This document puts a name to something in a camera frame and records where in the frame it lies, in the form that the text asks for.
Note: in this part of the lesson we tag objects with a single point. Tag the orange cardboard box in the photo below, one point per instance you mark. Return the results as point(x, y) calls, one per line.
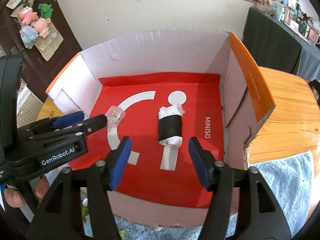
point(245, 97)

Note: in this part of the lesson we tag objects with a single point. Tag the light blue plush toy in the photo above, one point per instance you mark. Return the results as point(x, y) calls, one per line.
point(28, 35)

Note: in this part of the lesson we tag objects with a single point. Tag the person's left hand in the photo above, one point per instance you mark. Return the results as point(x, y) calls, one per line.
point(16, 197)

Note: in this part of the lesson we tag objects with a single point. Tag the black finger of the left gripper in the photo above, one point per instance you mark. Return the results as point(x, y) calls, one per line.
point(91, 125)

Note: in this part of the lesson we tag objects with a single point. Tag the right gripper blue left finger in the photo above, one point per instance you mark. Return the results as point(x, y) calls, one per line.
point(111, 168)

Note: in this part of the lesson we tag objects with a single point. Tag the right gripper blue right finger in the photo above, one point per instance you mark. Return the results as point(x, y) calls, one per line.
point(205, 164)

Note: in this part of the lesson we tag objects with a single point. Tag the grey cloth side table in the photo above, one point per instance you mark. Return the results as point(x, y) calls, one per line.
point(274, 45)

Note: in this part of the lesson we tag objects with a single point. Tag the pink plush toy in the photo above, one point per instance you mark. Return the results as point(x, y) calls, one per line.
point(27, 15)
point(41, 26)

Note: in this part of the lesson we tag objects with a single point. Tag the small clear plastic box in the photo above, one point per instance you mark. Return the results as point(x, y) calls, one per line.
point(115, 115)

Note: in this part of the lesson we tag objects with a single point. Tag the black haired boy figurine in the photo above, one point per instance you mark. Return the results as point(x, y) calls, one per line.
point(84, 198)

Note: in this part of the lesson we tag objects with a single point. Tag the dark brown door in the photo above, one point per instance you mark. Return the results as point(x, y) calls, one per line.
point(48, 56)

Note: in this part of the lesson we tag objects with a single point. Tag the green plush toy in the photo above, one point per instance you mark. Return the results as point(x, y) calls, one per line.
point(46, 10)

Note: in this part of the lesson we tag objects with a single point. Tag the red paper box liner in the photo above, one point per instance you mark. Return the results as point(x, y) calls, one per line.
point(157, 173)

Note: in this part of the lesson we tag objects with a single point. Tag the white black sock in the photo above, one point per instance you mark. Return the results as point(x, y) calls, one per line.
point(170, 126)

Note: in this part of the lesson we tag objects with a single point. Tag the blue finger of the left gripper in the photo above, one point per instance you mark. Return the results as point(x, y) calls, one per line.
point(68, 120)

